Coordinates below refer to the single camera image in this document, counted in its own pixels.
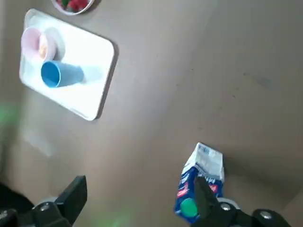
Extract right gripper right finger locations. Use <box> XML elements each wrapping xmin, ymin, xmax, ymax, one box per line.
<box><xmin>194</xmin><ymin>176</ymin><xmax>293</xmax><ymax>227</ymax></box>

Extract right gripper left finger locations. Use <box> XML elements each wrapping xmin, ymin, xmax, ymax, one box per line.
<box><xmin>30</xmin><ymin>175</ymin><xmax>88</xmax><ymax>227</ymax></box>

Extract blue white milk carton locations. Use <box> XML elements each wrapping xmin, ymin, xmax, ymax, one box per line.
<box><xmin>173</xmin><ymin>142</ymin><xmax>225</xmax><ymax>224</ymax></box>

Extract white rectangular tray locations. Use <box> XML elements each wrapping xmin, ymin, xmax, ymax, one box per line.
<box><xmin>18</xmin><ymin>8</ymin><xmax>119</xmax><ymax>122</ymax></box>

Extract blue cup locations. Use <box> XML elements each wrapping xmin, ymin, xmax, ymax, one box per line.
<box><xmin>40</xmin><ymin>60</ymin><xmax>85</xmax><ymax>88</ymax></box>

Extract white round plate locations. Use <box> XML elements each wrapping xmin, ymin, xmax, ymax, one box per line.
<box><xmin>50</xmin><ymin>0</ymin><xmax>96</xmax><ymax>16</ymax></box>

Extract red strawberry pile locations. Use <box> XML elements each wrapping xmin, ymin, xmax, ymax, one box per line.
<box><xmin>55</xmin><ymin>0</ymin><xmax>89</xmax><ymax>11</ymax></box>

